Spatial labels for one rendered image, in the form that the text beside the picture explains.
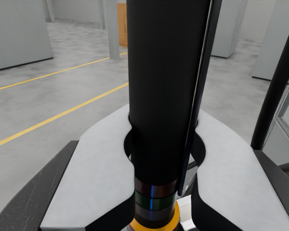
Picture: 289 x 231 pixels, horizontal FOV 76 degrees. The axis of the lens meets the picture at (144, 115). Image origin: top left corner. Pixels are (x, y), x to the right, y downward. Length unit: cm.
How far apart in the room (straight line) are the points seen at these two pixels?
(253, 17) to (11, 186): 1197
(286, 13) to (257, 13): 681
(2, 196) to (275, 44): 570
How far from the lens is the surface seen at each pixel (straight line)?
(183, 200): 21
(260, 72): 571
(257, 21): 1227
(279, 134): 161
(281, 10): 551
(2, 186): 258
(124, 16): 846
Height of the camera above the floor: 170
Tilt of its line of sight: 32 degrees down
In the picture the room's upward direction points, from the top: 1 degrees clockwise
